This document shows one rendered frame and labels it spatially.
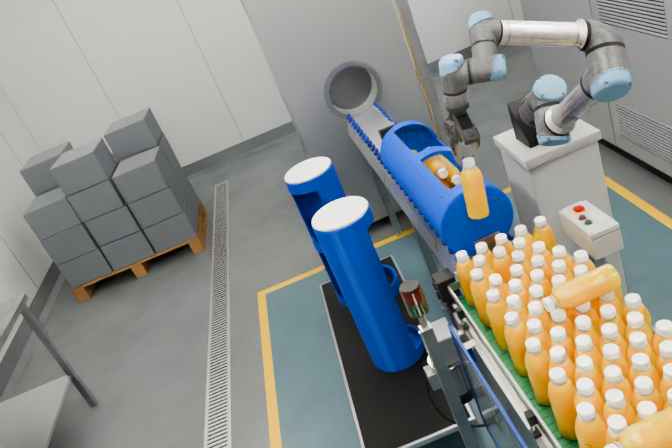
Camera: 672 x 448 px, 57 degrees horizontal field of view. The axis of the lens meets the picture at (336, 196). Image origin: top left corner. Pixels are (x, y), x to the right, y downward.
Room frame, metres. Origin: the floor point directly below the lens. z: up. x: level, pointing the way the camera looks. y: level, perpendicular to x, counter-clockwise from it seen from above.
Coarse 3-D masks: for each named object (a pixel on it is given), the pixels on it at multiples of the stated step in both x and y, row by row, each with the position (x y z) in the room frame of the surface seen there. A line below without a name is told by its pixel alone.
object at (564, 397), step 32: (544, 288) 1.49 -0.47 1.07; (544, 320) 1.36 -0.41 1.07; (608, 320) 1.25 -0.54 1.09; (512, 352) 1.37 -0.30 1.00; (544, 352) 1.25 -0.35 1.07; (576, 352) 1.20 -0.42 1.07; (640, 352) 1.12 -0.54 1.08; (544, 384) 1.23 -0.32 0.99; (608, 384) 1.07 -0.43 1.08; (576, 416) 1.10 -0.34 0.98; (608, 416) 1.00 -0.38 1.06
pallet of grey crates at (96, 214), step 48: (96, 144) 5.18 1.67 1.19; (144, 144) 5.39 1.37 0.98; (48, 192) 5.36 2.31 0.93; (96, 192) 4.99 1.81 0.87; (144, 192) 4.99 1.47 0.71; (192, 192) 5.66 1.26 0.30; (48, 240) 5.00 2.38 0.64; (96, 240) 5.00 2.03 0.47; (144, 240) 4.99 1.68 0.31; (192, 240) 4.98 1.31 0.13
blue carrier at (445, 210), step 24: (384, 144) 2.75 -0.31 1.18; (408, 144) 2.80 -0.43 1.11; (432, 144) 2.80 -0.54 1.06; (408, 168) 2.38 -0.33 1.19; (408, 192) 2.34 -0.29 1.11; (432, 192) 2.09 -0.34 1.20; (456, 192) 1.96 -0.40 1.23; (432, 216) 2.03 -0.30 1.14; (456, 216) 1.94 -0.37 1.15; (504, 216) 1.94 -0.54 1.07; (456, 240) 1.94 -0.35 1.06
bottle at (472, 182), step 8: (464, 168) 1.79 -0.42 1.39; (472, 168) 1.79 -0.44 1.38; (464, 176) 1.79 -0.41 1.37; (472, 176) 1.77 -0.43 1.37; (480, 176) 1.78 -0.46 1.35; (464, 184) 1.79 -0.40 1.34; (472, 184) 1.77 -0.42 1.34; (480, 184) 1.77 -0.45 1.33; (464, 192) 1.79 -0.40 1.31; (472, 192) 1.77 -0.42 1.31; (480, 192) 1.77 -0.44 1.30; (472, 200) 1.77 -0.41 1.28; (480, 200) 1.77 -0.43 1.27; (472, 208) 1.78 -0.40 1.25; (480, 208) 1.77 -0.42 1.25; (488, 208) 1.78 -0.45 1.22; (472, 216) 1.78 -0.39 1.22; (480, 216) 1.77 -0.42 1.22
